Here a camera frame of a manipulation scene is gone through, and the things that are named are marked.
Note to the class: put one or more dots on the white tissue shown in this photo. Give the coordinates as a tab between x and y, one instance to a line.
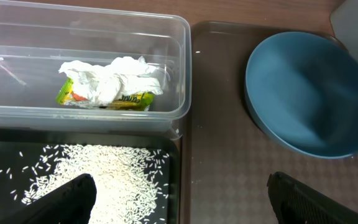
103	84

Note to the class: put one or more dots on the black tray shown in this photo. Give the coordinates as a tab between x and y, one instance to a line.
20	149

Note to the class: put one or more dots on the pandan snack wrapper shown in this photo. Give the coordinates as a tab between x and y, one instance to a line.
137	102

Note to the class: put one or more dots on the rice grains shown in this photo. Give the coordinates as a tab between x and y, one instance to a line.
126	193

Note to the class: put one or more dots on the dark blue plate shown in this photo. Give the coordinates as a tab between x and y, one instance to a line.
301	90

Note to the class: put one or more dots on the brown serving tray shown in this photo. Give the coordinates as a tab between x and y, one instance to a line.
228	159

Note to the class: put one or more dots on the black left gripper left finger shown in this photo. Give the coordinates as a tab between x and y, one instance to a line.
71	203

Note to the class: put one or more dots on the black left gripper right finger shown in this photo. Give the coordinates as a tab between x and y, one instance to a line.
293	202

